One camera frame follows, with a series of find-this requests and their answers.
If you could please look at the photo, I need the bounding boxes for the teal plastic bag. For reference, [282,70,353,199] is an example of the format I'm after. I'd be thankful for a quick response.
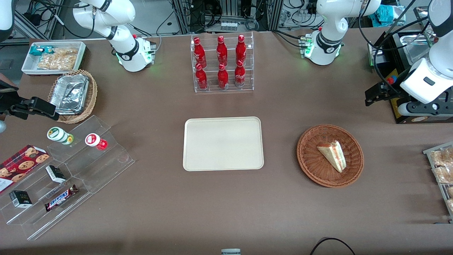
[376,5,406,26]

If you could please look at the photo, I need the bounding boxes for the red cookie box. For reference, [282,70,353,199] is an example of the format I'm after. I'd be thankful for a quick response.
[0,144,50,194]

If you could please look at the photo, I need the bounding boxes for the clear acrylic step display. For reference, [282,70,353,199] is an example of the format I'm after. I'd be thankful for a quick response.
[0,115,135,241]

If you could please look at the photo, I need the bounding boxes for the clear acrylic bottle rack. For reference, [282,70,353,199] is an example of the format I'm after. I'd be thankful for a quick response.
[191,32,254,93]

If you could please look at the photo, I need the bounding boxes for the triangular sandwich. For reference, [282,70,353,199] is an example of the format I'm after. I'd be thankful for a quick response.
[317,141,346,173]

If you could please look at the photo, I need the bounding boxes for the beige plastic tray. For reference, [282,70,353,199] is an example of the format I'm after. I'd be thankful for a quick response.
[183,117,264,171]

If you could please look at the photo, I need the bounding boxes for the white plastic snack bin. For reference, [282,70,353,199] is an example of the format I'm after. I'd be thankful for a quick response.
[21,41,87,76]

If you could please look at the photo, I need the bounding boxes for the black hot food case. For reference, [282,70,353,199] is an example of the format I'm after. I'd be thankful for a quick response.
[367,7,453,124]

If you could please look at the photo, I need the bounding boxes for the stacked aluminium foil trays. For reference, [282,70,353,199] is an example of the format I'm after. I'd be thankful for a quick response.
[50,74,89,115]

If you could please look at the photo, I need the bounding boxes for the red capped drink bottle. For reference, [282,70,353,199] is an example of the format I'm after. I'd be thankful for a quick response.
[85,133,108,151]

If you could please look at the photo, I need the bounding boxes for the red cola bottle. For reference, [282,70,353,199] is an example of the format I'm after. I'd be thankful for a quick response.
[217,64,229,89]
[195,63,208,90]
[236,34,247,66]
[234,59,246,87]
[193,37,207,68]
[216,35,228,66]

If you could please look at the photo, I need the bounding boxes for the stainless steel pan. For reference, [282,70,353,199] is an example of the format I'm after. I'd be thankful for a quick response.
[392,32,433,67]

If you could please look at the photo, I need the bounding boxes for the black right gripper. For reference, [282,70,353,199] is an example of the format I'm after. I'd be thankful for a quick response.
[6,97,60,121]

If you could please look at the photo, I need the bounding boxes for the teal snack packet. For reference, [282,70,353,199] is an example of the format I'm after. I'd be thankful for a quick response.
[29,46,53,56]

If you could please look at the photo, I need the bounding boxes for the small tan wicker basket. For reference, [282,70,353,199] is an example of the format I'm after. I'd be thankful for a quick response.
[48,70,98,124]

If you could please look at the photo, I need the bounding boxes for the tray of packaged bread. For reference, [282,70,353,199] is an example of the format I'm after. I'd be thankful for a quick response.
[423,142,453,223]

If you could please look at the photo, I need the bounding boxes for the black cable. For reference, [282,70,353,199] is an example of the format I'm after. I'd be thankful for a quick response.
[310,237,356,255]

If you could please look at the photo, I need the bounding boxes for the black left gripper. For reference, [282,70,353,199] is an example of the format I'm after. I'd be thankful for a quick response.
[365,82,405,106]

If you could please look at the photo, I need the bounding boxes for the small black box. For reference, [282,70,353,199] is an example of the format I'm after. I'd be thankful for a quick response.
[45,165,67,183]
[9,191,33,208]

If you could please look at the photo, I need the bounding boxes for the snickers chocolate bar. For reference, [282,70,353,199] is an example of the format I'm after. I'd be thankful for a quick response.
[44,185,79,212]

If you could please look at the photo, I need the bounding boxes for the aluminium frame rack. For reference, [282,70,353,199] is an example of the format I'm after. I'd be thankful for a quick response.
[170,0,284,34]

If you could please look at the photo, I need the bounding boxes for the rice cracker bag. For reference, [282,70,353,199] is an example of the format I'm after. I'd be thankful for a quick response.
[37,48,79,70]

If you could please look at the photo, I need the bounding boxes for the green capped drink bottle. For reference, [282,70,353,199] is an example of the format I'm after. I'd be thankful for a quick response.
[47,127,74,146]

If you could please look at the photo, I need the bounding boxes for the large brown wicker basket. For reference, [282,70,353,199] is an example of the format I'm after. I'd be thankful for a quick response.
[297,124,364,188]

